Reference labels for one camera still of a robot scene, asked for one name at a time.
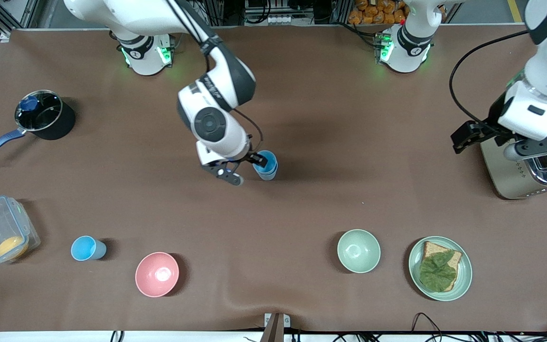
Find orange snack bags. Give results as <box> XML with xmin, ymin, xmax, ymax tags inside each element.
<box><xmin>348</xmin><ymin>0</ymin><xmax>407</xmax><ymax>25</ymax></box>

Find pink bowl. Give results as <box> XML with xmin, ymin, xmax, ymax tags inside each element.
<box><xmin>135</xmin><ymin>252</ymin><xmax>179</xmax><ymax>298</ymax></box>

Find glass lid with blue knob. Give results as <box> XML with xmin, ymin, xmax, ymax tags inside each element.
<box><xmin>15</xmin><ymin>90</ymin><xmax>63</xmax><ymax>133</ymax></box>

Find pale green bowl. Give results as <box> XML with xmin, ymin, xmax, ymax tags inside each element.
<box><xmin>337</xmin><ymin>229</ymin><xmax>381</xmax><ymax>274</ymax></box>

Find blue cup with white glare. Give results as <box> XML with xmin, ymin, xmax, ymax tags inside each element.
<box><xmin>256</xmin><ymin>164</ymin><xmax>279</xmax><ymax>181</ymax></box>

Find green lettuce leaf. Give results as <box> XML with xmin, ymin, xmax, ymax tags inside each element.
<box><xmin>419</xmin><ymin>251</ymin><xmax>458</xmax><ymax>293</ymax></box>

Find pale green plate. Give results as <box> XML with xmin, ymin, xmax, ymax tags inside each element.
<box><xmin>408</xmin><ymin>236</ymin><xmax>473</xmax><ymax>302</ymax></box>

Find brown table mat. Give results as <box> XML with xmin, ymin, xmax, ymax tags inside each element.
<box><xmin>0</xmin><ymin>25</ymin><xmax>547</xmax><ymax>333</ymax></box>

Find brown bread slice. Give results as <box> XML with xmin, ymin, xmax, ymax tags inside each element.
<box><xmin>420</xmin><ymin>241</ymin><xmax>463</xmax><ymax>292</ymax></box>

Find plain blue plastic cup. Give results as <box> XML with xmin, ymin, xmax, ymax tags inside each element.
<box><xmin>253</xmin><ymin>150</ymin><xmax>278</xmax><ymax>174</ymax></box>
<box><xmin>70</xmin><ymin>236</ymin><xmax>107</xmax><ymax>262</ymax></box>

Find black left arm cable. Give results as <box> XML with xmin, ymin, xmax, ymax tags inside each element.
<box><xmin>449</xmin><ymin>29</ymin><xmax>530</xmax><ymax>125</ymax></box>

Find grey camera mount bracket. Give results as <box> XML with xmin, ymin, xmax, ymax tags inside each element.
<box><xmin>264</xmin><ymin>313</ymin><xmax>291</xmax><ymax>342</ymax></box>

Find black looped cable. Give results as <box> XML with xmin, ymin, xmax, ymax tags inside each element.
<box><xmin>411</xmin><ymin>312</ymin><xmax>445</xmax><ymax>342</ymax></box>

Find aluminium frame rail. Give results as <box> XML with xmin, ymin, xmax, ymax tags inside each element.
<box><xmin>0</xmin><ymin>0</ymin><xmax>34</xmax><ymax>41</ymax></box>

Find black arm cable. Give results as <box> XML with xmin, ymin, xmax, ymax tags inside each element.
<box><xmin>167</xmin><ymin>0</ymin><xmax>264</xmax><ymax>153</ymax></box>
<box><xmin>449</xmin><ymin>29</ymin><xmax>530</xmax><ymax>125</ymax></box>

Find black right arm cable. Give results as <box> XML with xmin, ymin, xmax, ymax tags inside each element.
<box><xmin>167</xmin><ymin>0</ymin><xmax>264</xmax><ymax>153</ymax></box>

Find beige chrome toaster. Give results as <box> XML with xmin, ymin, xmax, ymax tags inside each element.
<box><xmin>480</xmin><ymin>135</ymin><xmax>547</xmax><ymax>200</ymax></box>

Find black pot with blue handle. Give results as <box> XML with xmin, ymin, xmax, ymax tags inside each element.
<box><xmin>0</xmin><ymin>89</ymin><xmax>76</xmax><ymax>163</ymax></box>

